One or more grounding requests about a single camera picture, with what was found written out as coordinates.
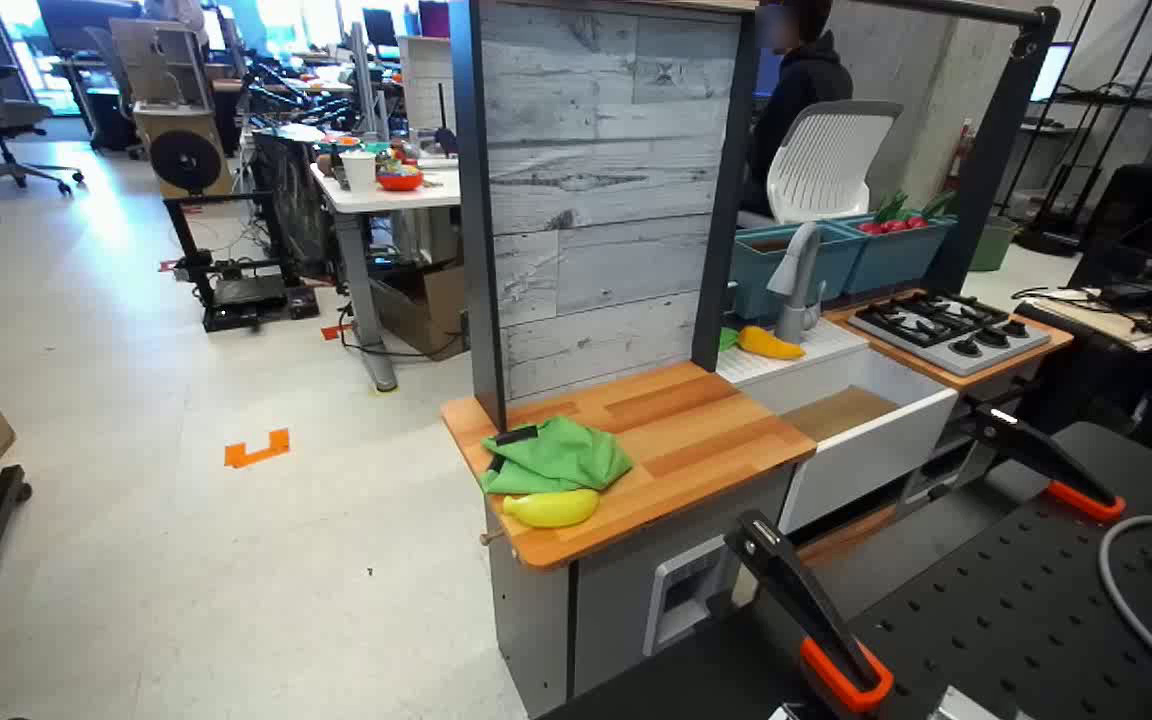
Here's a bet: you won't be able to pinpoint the green cloth towel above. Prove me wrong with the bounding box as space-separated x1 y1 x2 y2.
477 413 635 502

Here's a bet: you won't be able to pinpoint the wooden kitchen countertop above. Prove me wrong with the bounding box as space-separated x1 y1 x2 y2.
439 359 820 575

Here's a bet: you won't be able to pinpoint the yellow toy banana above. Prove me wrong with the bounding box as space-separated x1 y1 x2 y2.
498 490 603 534

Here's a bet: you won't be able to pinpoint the cardboard box under desk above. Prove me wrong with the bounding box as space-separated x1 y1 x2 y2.
367 259 473 359

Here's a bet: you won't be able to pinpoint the grey wood backboard panel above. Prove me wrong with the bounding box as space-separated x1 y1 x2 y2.
477 0 745 403

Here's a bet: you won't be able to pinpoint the yellow toy corn cob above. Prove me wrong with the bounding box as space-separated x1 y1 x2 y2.
735 324 808 363

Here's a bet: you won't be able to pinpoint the teal plastic bin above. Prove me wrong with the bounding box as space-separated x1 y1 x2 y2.
839 217 961 300
727 217 869 324

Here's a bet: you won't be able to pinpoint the grey toy faucet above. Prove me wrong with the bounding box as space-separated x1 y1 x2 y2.
765 217 826 343

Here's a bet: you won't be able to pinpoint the grey toy kitchen cabinet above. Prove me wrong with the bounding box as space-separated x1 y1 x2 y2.
479 463 992 720

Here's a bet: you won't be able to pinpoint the white office desk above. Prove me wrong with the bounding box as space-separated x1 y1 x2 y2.
308 152 469 396

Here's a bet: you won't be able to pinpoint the red bowl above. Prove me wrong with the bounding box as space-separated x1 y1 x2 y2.
374 160 426 197

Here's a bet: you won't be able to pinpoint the white paper cup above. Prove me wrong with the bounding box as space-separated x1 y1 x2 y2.
337 149 379 197

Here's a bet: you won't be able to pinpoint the white toy sink basin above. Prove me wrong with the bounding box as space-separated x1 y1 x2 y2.
716 318 965 535

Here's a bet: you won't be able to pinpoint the white chair back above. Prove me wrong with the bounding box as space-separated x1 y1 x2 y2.
765 102 903 229

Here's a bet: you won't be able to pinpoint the black rolling stand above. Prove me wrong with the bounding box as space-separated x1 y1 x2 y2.
161 190 323 335

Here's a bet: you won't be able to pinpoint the black clamp orange tip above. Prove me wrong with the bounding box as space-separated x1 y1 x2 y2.
961 396 1133 529
722 510 901 720

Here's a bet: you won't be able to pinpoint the person in black hoodie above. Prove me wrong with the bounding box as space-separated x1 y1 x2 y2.
735 0 856 219

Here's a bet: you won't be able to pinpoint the toy stove top burners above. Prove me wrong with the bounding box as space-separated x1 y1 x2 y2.
847 287 1055 382

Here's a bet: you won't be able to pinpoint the printer box with black spool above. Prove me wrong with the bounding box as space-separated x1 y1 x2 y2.
107 16 240 204

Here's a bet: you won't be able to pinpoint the black perforated mounting board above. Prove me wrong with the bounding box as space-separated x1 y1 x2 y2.
538 420 1152 720

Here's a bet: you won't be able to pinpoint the cluttered side table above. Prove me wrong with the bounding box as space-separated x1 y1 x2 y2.
1011 273 1152 359

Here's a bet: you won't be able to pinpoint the black office chair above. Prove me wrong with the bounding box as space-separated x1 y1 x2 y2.
0 54 88 202

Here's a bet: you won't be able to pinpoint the black metal frame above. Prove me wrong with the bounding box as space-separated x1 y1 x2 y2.
446 0 1062 433

